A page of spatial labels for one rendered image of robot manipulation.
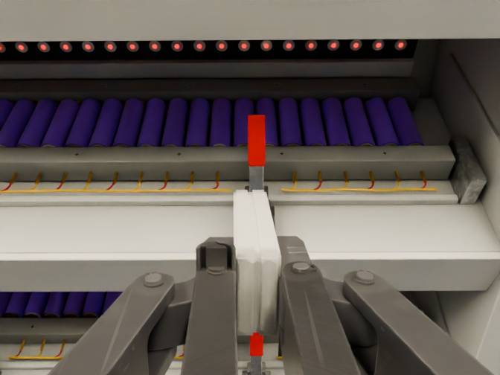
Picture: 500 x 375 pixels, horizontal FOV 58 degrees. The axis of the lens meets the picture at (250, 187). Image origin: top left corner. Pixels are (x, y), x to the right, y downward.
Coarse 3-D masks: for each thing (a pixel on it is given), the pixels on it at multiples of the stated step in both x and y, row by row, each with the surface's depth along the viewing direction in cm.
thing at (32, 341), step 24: (0, 312) 47; (24, 312) 48; (48, 312) 47; (72, 312) 47; (96, 312) 47; (432, 312) 45; (0, 336) 45; (24, 336) 45; (48, 336) 45; (72, 336) 45; (240, 336) 45; (264, 336) 45; (0, 360) 46; (24, 360) 46; (48, 360) 46; (240, 360) 45; (264, 360) 45
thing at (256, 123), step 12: (252, 120) 31; (264, 120) 31; (252, 132) 31; (264, 132) 31; (252, 144) 31; (264, 144) 31; (252, 156) 31; (264, 156) 31; (252, 168) 31; (252, 180) 32
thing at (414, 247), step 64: (0, 64) 42; (64, 64) 42; (128, 64) 42; (192, 64) 42; (256, 64) 42; (320, 64) 42; (384, 64) 42; (448, 64) 41; (448, 128) 41; (64, 192) 37; (192, 192) 36; (320, 192) 36; (384, 192) 36; (448, 192) 36; (0, 256) 32; (64, 256) 32; (128, 256) 32; (192, 256) 32; (320, 256) 32; (384, 256) 32; (448, 256) 32
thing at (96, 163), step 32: (0, 160) 36; (32, 160) 36; (64, 160) 36; (96, 160) 36; (128, 160) 36; (160, 160) 36; (192, 160) 36; (224, 160) 36; (288, 160) 36; (320, 160) 36; (352, 160) 35; (384, 160) 35; (416, 160) 35; (448, 160) 35; (0, 192) 36; (32, 192) 36; (128, 192) 36
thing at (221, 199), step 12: (0, 204) 35; (12, 204) 35; (24, 204) 35; (36, 204) 35; (48, 204) 35; (60, 204) 35; (72, 204) 35; (84, 204) 35; (96, 204) 35; (108, 204) 35; (120, 204) 35; (132, 204) 35; (144, 204) 35; (156, 204) 35; (168, 204) 35; (180, 204) 35; (192, 204) 35; (204, 204) 35; (216, 204) 35; (228, 204) 35; (276, 204) 35; (288, 204) 35; (300, 204) 35; (312, 204) 35; (324, 204) 35; (336, 204) 35; (348, 204) 35; (360, 204) 35; (372, 204) 35; (384, 204) 35; (396, 204) 35; (408, 204) 35; (420, 204) 35; (432, 204) 35; (444, 204) 35
